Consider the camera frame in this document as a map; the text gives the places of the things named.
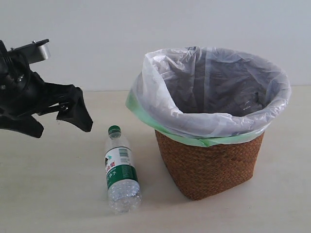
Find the woven brown waste basket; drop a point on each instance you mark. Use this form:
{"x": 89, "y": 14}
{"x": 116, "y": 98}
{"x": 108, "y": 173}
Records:
{"x": 201, "y": 172}

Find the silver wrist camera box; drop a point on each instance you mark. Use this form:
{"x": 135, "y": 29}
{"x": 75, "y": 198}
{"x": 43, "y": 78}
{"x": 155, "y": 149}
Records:
{"x": 34, "y": 52}

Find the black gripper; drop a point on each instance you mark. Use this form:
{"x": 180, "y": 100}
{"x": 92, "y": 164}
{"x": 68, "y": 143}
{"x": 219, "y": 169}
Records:
{"x": 23, "y": 93}

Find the green label water bottle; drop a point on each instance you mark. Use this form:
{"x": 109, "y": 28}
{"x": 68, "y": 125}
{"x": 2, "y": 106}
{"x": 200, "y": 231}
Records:
{"x": 123, "y": 189}

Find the white and green bin liner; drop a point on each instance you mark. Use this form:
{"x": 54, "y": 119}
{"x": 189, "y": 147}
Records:
{"x": 201, "y": 96}

